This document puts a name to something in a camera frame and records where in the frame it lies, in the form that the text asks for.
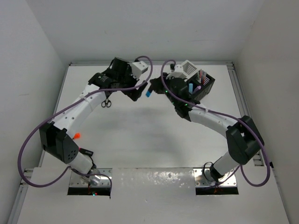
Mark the metal base plate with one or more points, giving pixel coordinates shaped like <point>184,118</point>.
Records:
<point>203,179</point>
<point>101,179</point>

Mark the black slotted container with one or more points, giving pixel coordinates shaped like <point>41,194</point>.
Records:
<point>205,89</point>

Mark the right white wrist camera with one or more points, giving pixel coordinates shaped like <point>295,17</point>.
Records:
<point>178,70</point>

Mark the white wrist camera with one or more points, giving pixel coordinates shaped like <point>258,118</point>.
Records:
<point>138,68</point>
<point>178,70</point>

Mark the purple highlighter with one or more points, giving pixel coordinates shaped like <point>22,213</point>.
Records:
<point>197,89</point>

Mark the orange gel pen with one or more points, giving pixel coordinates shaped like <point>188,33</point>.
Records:
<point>205,78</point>

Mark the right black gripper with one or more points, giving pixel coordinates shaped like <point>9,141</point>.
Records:
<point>158,85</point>

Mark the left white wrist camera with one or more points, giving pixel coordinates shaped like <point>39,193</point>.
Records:
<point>138,68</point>

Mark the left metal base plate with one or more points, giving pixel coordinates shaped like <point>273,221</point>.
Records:
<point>101,179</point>

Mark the blue gel pen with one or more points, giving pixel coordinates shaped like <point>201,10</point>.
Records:
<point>202,76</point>

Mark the dark blue highlighter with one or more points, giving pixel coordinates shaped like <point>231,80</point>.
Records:
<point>149,91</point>

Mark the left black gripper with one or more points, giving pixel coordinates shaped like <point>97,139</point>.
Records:
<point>132,93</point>

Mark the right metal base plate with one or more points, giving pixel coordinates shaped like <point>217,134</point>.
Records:
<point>203,179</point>

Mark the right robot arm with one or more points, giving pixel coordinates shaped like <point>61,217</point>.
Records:
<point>242,136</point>

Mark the white slotted container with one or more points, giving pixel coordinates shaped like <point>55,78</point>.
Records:
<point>189,70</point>

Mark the orange highlighter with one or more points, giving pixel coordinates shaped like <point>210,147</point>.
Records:
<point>76,136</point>

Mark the pink highlighter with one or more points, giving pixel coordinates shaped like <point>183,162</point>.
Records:
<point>86,152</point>

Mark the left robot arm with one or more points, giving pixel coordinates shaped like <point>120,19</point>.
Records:
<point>57,135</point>

